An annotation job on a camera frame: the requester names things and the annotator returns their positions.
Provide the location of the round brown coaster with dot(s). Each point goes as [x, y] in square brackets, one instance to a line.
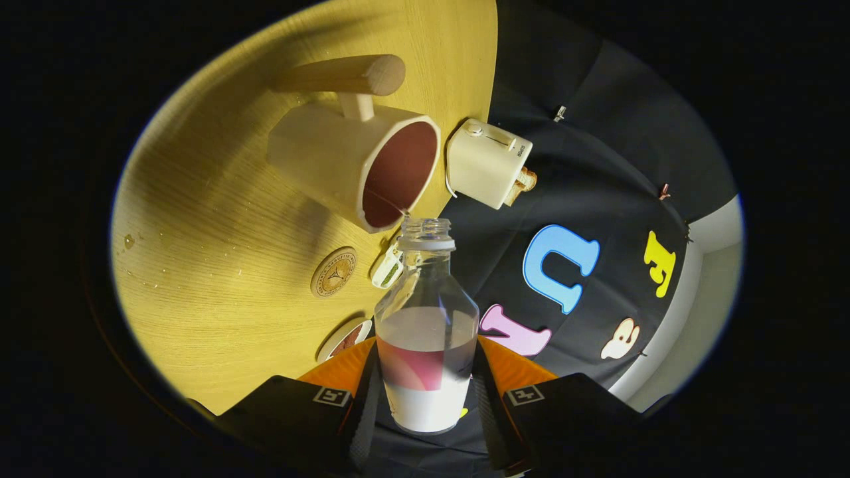
[333, 271]

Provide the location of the black backdrop cloth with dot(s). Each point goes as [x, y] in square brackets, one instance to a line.
[597, 166]

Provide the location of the cream toaster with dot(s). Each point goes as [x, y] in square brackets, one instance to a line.
[488, 162]

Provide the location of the white divided bean tray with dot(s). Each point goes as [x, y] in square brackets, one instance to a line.
[387, 270]

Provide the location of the white round plate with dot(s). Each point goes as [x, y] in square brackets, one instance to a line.
[330, 342]

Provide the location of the silver clip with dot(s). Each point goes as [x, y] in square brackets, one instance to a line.
[560, 113]

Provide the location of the brown meat piece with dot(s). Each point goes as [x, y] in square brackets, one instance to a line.
[348, 341]

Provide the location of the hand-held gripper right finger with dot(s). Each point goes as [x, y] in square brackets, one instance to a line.
[488, 425]

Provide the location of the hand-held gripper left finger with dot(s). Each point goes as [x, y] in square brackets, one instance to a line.
[362, 425]

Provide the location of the wooden table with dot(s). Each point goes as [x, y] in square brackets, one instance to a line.
[199, 232]

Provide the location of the clear juice bottle pink label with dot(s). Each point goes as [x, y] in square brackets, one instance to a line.
[425, 401]

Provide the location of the toast slice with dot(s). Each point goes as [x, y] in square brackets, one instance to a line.
[529, 179]
[513, 196]

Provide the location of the pink clip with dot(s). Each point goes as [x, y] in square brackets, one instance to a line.
[664, 192]

